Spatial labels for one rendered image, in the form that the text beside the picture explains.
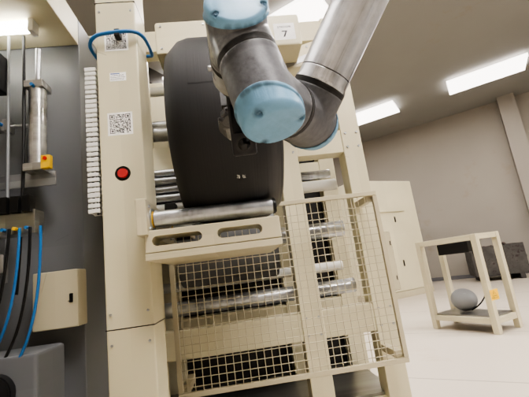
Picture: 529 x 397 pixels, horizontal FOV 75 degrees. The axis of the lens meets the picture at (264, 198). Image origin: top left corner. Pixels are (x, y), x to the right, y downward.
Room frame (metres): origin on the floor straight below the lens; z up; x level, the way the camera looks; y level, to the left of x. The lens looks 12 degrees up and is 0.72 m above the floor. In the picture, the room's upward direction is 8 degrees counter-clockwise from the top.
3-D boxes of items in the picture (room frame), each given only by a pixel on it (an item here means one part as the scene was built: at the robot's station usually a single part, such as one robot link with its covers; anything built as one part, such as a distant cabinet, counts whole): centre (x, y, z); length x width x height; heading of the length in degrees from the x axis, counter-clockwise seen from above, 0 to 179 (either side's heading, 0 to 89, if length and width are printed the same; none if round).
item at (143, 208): (1.08, 0.34, 0.90); 0.40 x 0.03 x 0.10; 5
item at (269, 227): (0.96, 0.15, 0.83); 0.36 x 0.09 x 0.06; 95
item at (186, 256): (1.10, 0.16, 0.80); 0.37 x 0.36 x 0.02; 5
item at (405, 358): (1.45, -0.03, 0.65); 0.90 x 0.02 x 0.70; 95
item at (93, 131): (1.01, 0.50, 1.19); 0.05 x 0.04 x 0.48; 5
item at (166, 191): (1.45, 0.42, 1.05); 0.20 x 0.15 x 0.30; 95
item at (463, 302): (3.26, -1.69, 0.40); 0.60 x 0.35 x 0.80; 29
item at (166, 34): (1.41, 0.07, 1.71); 0.61 x 0.25 x 0.15; 95
